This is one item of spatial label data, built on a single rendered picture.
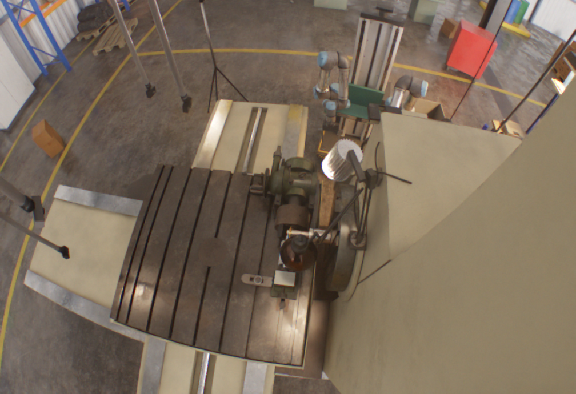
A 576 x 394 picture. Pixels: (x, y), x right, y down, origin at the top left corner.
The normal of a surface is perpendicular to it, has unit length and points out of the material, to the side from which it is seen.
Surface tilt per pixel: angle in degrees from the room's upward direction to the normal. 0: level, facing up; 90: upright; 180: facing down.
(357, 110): 0
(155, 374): 0
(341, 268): 47
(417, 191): 0
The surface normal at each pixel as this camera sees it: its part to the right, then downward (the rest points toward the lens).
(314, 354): 0.00, -0.51
